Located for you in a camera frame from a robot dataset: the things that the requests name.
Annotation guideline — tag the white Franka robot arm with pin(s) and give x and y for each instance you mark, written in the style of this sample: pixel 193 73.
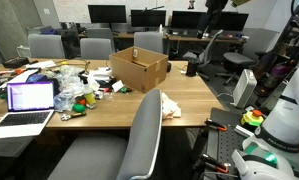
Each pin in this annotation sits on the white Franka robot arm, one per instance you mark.
pixel 289 116

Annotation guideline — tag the gray fabric chair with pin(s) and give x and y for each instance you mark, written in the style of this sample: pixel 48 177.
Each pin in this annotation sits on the gray fabric chair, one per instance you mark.
pixel 95 48
pixel 149 41
pixel 99 32
pixel 45 46

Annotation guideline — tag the dark swivel office chair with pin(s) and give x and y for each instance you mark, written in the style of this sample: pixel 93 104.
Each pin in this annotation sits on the dark swivel office chair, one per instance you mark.
pixel 237 59

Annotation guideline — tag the open cardboard box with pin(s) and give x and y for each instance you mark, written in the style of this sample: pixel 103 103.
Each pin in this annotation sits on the open cardboard box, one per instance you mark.
pixel 135 75

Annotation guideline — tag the small green plastic piece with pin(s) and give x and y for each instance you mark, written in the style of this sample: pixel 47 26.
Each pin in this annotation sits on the small green plastic piece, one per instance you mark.
pixel 123 89

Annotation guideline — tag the black round speaker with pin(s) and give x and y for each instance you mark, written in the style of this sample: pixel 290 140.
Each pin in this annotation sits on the black round speaker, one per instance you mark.
pixel 169 66

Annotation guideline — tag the white paper card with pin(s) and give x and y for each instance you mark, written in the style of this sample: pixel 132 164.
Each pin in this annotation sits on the white paper card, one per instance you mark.
pixel 117 86

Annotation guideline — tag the black cylindrical cup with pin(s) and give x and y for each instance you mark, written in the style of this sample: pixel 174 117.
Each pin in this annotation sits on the black cylindrical cup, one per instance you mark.
pixel 191 68

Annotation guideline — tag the spray bottle yellow liquid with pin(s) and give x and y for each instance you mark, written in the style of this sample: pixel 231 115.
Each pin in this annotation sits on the spray bottle yellow liquid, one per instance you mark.
pixel 89 95

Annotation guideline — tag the black computer monitor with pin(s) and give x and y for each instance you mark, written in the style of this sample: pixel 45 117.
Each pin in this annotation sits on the black computer monitor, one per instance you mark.
pixel 107 14
pixel 148 18
pixel 235 21
pixel 185 19

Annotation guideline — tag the green ball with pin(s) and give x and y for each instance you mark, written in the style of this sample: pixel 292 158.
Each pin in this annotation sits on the green ball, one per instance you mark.
pixel 78 108

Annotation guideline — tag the orange black bar clamp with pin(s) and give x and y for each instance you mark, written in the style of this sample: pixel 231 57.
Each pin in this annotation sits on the orange black bar clamp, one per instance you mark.
pixel 215 125
pixel 214 163

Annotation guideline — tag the clear plastic bags pile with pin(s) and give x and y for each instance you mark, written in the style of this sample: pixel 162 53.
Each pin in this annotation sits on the clear plastic bags pile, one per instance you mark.
pixel 67 90

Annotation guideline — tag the black perforated mounting board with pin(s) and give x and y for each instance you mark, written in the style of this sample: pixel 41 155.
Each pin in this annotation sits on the black perforated mounting board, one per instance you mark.
pixel 222 143

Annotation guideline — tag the white air purifier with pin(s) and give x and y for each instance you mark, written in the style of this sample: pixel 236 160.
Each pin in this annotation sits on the white air purifier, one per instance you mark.
pixel 244 88

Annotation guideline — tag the person in dark clothes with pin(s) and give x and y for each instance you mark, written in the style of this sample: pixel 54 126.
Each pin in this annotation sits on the person in dark clothes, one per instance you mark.
pixel 212 16

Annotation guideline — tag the yellow emergency stop button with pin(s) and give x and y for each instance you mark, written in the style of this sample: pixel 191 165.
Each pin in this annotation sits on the yellow emergency stop button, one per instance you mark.
pixel 251 119

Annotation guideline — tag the white paper sheet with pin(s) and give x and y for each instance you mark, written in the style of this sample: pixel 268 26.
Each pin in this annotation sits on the white paper sheet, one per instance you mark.
pixel 40 64

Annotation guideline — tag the blue purple pouch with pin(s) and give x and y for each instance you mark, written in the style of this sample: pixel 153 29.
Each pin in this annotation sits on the blue purple pouch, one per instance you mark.
pixel 37 78

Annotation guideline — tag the silver laptop purple screen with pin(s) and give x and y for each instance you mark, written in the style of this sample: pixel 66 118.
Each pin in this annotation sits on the silver laptop purple screen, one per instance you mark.
pixel 29 96

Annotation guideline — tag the purple jug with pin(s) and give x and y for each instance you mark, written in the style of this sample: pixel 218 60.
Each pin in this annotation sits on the purple jug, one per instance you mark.
pixel 279 70

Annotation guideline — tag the black flat electronic device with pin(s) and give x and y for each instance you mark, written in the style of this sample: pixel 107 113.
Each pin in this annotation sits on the black flat electronic device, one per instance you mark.
pixel 15 62

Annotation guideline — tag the black metal shelf rack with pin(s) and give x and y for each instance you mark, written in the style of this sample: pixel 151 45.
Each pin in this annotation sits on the black metal shelf rack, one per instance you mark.
pixel 289 43

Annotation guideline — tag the gray office chair silver frame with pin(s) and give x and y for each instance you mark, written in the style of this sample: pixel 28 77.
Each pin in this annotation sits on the gray office chair silver frame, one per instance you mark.
pixel 142 140

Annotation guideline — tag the wall whiteboard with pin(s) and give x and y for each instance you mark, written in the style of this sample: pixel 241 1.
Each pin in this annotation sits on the wall whiteboard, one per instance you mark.
pixel 72 10

